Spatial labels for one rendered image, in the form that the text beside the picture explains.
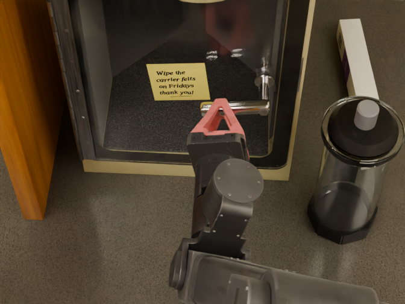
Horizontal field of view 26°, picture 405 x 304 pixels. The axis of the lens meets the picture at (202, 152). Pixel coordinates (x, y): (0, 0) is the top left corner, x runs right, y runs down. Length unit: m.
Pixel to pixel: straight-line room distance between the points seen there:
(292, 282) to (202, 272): 0.32
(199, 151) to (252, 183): 0.12
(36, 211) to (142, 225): 0.16
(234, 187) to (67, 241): 0.44
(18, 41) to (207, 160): 0.29
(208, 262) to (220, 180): 0.10
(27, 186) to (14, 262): 0.12
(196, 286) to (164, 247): 0.39
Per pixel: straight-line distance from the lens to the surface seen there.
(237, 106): 1.12
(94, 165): 1.37
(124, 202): 1.35
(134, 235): 1.32
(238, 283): 0.63
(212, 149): 1.05
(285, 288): 0.60
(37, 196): 1.30
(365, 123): 1.13
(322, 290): 0.61
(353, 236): 1.32
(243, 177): 0.96
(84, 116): 1.25
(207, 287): 0.90
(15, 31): 1.14
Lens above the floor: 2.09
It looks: 56 degrees down
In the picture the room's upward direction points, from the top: straight up
